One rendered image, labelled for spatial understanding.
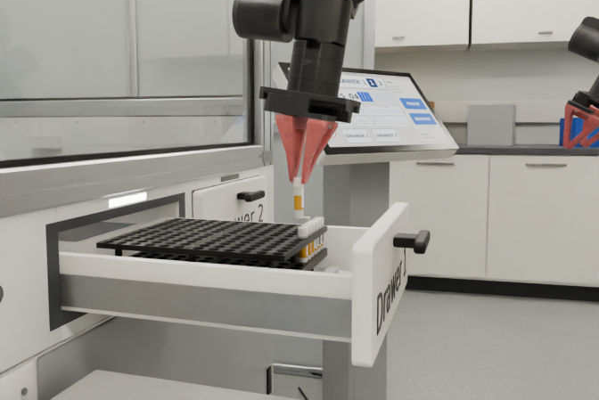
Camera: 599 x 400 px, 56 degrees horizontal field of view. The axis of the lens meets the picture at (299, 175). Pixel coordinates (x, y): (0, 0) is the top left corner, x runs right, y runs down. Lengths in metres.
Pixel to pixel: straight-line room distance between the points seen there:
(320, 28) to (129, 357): 0.48
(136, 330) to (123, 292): 0.19
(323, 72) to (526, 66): 3.68
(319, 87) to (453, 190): 2.93
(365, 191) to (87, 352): 1.05
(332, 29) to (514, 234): 3.03
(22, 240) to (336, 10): 0.39
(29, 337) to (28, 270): 0.07
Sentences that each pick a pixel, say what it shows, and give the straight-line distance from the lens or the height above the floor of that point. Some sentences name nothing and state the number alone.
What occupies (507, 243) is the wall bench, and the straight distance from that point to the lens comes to 3.57.
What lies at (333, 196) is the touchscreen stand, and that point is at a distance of 1.62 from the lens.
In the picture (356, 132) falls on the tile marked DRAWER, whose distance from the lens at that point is 1.48.
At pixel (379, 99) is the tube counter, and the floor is 1.11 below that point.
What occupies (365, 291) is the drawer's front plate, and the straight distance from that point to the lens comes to 0.50.
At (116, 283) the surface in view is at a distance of 0.62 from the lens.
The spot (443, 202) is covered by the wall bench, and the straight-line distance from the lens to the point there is 3.50.
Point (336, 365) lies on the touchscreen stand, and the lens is 1.74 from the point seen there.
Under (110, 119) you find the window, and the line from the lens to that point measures 0.74.
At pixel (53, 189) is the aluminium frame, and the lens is 0.64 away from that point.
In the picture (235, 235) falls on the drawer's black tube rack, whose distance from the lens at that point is 0.68.
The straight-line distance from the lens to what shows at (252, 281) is 0.55.
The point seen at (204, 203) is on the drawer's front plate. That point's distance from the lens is 0.89.
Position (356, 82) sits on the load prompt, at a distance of 1.64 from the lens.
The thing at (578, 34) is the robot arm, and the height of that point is 1.20.
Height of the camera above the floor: 1.03
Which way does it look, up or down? 5 degrees down
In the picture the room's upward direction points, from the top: straight up
